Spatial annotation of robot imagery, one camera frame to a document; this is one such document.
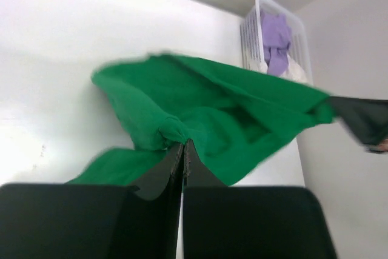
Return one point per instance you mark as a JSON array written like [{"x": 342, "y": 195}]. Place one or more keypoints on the purple t shirt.
[{"x": 277, "y": 37}]

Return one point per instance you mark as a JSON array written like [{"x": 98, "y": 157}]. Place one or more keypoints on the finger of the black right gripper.
[{"x": 365, "y": 118}]

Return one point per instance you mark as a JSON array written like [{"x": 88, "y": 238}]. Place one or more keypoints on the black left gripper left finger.
[{"x": 139, "y": 220}]

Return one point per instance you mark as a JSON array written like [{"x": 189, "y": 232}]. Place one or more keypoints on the white plastic basket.
[{"x": 252, "y": 41}]

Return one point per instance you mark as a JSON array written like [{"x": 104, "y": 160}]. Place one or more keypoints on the green t shirt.
[{"x": 236, "y": 118}]

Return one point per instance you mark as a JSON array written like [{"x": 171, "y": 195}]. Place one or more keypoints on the white t shirt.
[{"x": 294, "y": 72}]

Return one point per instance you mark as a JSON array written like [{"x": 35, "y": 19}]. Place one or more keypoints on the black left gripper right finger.
[{"x": 219, "y": 221}]

